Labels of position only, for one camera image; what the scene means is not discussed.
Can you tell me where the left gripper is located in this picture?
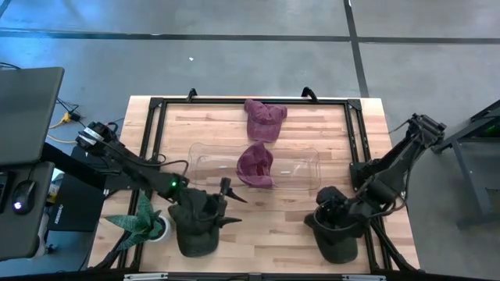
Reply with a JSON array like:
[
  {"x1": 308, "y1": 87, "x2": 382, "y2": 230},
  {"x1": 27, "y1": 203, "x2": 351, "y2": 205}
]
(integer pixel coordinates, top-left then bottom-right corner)
[{"x1": 179, "y1": 177, "x2": 248, "y2": 232}]

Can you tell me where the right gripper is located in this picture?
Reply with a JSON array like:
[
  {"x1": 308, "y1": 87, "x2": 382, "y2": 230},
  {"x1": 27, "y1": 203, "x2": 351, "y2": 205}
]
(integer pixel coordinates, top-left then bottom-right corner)
[{"x1": 314, "y1": 186, "x2": 370, "y2": 237}]

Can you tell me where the dark green baseball cap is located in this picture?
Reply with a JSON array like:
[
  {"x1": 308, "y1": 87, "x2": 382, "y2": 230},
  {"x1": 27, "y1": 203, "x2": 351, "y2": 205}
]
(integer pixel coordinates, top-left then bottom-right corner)
[
  {"x1": 303, "y1": 212, "x2": 359, "y2": 265},
  {"x1": 167, "y1": 190, "x2": 220, "y2": 258}
]

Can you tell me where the maroon corduroy baseball cap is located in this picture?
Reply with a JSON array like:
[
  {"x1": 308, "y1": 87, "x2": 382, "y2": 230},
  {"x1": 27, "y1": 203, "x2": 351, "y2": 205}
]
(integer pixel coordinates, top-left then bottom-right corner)
[
  {"x1": 235, "y1": 140, "x2": 275, "y2": 190},
  {"x1": 244, "y1": 98, "x2": 289, "y2": 144}
]

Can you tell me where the clear plastic tray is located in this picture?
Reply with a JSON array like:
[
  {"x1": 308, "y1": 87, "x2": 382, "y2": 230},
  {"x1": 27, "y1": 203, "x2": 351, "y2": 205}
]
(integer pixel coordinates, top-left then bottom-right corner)
[{"x1": 187, "y1": 142, "x2": 322, "y2": 192}]

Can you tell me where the snake plant in white pot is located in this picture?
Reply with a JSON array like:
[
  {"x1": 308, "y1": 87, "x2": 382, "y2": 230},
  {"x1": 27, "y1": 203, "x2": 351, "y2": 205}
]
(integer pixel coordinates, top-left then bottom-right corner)
[{"x1": 103, "y1": 190, "x2": 172, "y2": 251}]

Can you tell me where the black metal stand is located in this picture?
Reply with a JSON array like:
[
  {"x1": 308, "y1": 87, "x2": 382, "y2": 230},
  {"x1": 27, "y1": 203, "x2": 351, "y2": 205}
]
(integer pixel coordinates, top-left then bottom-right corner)
[{"x1": 431, "y1": 99, "x2": 500, "y2": 229}]

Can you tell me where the black control box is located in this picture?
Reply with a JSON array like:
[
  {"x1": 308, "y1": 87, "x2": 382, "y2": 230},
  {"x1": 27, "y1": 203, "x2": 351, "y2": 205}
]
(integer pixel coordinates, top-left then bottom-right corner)
[{"x1": 46, "y1": 146, "x2": 109, "y2": 233}]

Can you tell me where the black computer mouse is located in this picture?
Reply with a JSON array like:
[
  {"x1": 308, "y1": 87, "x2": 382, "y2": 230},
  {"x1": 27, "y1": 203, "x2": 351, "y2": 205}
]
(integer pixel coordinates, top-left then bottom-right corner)
[{"x1": 10, "y1": 180, "x2": 37, "y2": 215}]

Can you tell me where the dark grey side desk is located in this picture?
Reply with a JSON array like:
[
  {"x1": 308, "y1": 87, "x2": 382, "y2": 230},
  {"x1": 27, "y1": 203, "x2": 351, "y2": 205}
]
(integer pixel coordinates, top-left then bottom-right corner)
[{"x1": 0, "y1": 161, "x2": 55, "y2": 261}]

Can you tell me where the silver aluminium bracket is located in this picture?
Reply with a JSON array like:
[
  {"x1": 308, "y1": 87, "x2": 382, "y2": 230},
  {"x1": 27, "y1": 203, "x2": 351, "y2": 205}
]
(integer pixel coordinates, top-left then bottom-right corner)
[
  {"x1": 342, "y1": 274, "x2": 387, "y2": 281},
  {"x1": 123, "y1": 272, "x2": 169, "y2": 281}
]

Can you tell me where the black aluminium table frame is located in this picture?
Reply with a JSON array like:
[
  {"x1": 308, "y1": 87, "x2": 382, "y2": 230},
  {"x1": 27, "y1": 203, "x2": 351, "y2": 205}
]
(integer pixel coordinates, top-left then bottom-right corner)
[{"x1": 87, "y1": 96, "x2": 421, "y2": 274}]

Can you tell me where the yellow extension cable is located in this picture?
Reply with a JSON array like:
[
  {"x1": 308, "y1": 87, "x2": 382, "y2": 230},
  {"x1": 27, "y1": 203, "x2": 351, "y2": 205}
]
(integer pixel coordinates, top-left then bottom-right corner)
[{"x1": 46, "y1": 111, "x2": 81, "y2": 144}]

